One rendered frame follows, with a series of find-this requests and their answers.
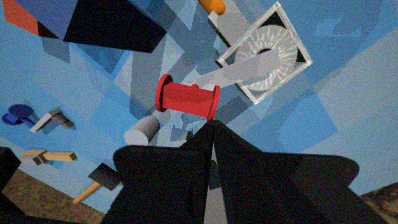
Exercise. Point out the orange-red cube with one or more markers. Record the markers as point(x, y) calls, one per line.
point(17, 15)

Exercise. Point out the grey cylinder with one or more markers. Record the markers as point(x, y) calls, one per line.
point(142, 132)

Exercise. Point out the black-headed mallet with wooden handle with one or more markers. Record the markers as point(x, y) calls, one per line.
point(102, 175)

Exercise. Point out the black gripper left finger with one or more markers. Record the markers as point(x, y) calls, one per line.
point(187, 165)

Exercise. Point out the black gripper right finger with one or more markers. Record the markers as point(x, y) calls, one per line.
point(243, 169)

